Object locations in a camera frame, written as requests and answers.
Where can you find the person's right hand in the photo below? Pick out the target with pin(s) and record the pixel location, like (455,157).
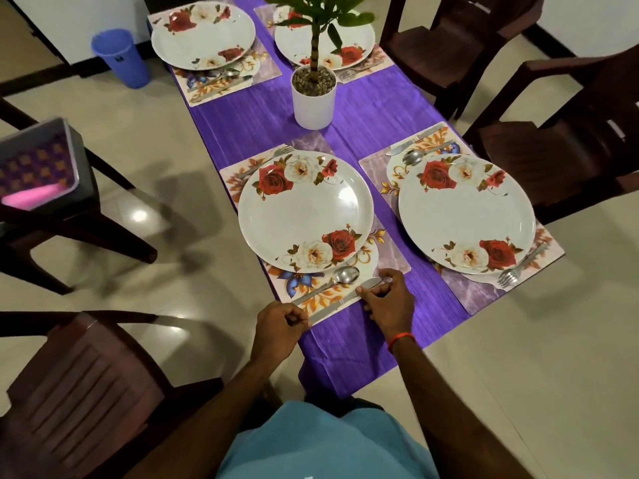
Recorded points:
(389,306)

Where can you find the person's left hand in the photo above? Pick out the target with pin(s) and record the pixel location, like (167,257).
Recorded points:
(278,332)

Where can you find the steel table knife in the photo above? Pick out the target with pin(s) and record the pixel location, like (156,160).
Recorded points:
(235,86)
(339,299)

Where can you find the steel spoon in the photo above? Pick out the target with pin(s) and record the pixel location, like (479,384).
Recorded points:
(344,276)
(411,156)

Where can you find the white floral plate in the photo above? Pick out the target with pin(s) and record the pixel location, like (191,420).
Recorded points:
(464,219)
(349,45)
(200,40)
(305,209)

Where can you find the steel fork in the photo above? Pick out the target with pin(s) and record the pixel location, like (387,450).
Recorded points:
(270,159)
(519,269)

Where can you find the grey plastic tray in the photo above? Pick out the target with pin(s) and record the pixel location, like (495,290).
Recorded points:
(90,164)

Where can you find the steel cutlery piece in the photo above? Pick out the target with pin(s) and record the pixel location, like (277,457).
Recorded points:
(225,74)

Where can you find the person's right forearm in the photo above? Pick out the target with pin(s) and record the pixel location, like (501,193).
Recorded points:
(454,419)

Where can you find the person's left forearm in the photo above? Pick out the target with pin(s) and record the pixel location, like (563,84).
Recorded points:
(200,424)

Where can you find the person's teal t-shirt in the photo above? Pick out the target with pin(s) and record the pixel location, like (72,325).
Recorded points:
(329,444)

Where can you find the purple tablecloth table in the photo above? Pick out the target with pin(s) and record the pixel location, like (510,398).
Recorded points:
(359,114)

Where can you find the red wrist thread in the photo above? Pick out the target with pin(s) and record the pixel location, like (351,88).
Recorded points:
(400,339)

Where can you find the green plant in white pot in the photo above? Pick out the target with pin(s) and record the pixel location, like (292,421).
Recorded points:
(313,106)

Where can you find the checkered purple orange cloth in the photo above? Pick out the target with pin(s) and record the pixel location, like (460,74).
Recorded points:
(40,164)

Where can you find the blue plastic bucket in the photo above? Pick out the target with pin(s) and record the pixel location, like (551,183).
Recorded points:
(122,60)

